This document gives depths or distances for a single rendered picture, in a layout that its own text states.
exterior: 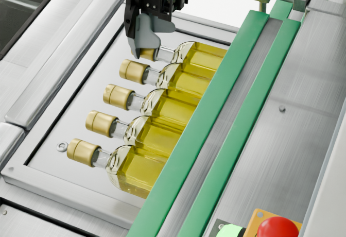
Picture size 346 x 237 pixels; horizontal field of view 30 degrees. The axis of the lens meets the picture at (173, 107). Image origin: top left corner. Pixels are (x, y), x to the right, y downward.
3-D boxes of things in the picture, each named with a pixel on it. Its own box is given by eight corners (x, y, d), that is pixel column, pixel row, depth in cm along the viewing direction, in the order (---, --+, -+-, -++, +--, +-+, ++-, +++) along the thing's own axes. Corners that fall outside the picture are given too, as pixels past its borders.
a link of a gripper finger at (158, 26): (171, 55, 114) (170, 13, 107) (141, 46, 115) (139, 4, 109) (178, 45, 116) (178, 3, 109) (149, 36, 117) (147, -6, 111)
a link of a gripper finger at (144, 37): (154, 72, 108) (160, 21, 104) (123, 62, 110) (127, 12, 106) (162, 65, 111) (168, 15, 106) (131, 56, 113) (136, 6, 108)
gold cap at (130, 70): (152, 74, 111) (129, 67, 112) (150, 60, 108) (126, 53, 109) (142, 89, 109) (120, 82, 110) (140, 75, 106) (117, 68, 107)
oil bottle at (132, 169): (248, 202, 95) (121, 157, 102) (249, 182, 91) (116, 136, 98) (235, 234, 92) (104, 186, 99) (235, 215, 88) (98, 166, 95)
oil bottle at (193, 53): (297, 90, 108) (182, 57, 115) (300, 67, 104) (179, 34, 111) (287, 115, 105) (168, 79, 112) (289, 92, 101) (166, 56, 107)
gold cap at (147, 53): (152, 65, 112) (130, 58, 113) (161, 55, 115) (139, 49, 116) (152, 48, 110) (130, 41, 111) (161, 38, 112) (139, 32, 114)
